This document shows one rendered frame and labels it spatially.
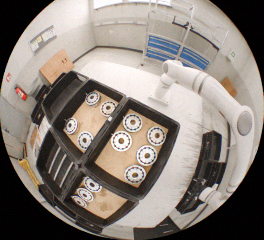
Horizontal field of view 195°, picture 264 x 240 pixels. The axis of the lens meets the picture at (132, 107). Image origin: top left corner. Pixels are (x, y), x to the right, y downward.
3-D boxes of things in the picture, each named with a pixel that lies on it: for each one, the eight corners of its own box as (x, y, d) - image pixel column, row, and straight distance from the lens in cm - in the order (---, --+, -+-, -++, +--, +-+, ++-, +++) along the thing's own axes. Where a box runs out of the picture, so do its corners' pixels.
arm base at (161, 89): (156, 88, 71) (162, 74, 60) (165, 92, 72) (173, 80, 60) (152, 95, 66) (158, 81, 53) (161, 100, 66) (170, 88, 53)
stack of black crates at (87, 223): (83, 213, 215) (73, 223, 196) (86, 208, 190) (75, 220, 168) (103, 222, 217) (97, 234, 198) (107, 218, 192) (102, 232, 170)
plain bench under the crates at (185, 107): (103, 88, 175) (92, 59, 135) (175, 116, 158) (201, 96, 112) (63, 154, 179) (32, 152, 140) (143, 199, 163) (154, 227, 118)
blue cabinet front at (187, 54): (175, 65, 222) (183, 46, 206) (197, 77, 245) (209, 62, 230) (175, 66, 220) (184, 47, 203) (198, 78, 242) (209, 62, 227)
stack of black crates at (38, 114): (47, 108, 233) (37, 101, 219) (51, 113, 207) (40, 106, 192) (40, 122, 242) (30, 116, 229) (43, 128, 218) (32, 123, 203)
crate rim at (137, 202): (82, 165, 42) (79, 165, 40) (140, 198, 44) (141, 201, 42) (62, 200, 71) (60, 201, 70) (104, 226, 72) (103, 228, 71)
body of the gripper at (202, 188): (204, 188, 49) (194, 183, 55) (196, 202, 53) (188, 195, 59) (213, 185, 55) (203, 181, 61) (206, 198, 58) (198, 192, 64)
